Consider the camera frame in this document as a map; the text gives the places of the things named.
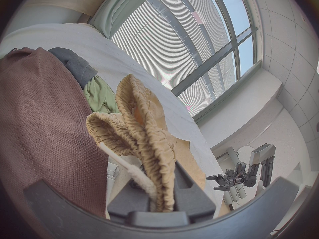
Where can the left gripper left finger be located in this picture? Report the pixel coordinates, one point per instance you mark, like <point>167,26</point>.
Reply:
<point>124,200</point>

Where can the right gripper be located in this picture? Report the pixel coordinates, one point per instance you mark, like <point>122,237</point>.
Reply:
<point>228,181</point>

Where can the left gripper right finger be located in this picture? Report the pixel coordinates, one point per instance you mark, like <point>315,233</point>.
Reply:
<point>192,198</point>

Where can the tan shorts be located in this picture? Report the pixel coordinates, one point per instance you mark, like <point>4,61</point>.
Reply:
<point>149,133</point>

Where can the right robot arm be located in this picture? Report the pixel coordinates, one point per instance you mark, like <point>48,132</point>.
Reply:
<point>264,153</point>

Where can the bed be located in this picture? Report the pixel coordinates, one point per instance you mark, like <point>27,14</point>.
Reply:
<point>112,56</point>

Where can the white garment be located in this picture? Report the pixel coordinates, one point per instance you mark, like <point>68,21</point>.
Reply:
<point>111,180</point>

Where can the green garment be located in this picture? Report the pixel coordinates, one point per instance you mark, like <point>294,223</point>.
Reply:
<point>99,96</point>

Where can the brown garment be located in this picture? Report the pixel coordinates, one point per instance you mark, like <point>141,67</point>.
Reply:
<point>49,121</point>

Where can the window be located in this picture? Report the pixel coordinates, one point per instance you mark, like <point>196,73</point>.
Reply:
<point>174,46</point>

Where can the black garment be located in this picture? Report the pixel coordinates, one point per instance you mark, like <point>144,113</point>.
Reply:
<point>74,63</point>

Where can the grey-green curtain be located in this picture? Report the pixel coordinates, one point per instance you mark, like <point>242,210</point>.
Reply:
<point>109,16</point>

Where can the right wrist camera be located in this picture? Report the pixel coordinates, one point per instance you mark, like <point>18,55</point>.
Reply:
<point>229,172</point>

